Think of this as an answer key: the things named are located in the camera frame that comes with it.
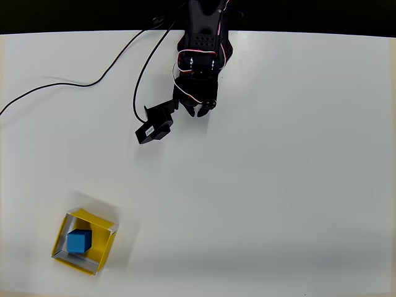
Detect black camera cable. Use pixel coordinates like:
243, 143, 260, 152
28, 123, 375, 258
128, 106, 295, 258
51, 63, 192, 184
132, 0, 189, 123

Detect black wrist-mounted camera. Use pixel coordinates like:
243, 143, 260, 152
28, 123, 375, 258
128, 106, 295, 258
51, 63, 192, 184
134, 98, 179, 145

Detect yellow paper box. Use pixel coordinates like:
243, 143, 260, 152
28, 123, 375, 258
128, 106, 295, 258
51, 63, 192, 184
51, 207, 120, 277

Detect long black cable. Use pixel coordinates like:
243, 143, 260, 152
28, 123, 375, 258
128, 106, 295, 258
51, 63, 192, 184
0, 15, 168, 117

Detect white red servo wire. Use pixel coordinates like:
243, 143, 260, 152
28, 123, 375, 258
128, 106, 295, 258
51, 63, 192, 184
217, 0, 232, 41
171, 48, 217, 105

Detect blue cube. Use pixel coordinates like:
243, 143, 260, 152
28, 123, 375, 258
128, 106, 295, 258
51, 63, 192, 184
67, 229, 93, 255

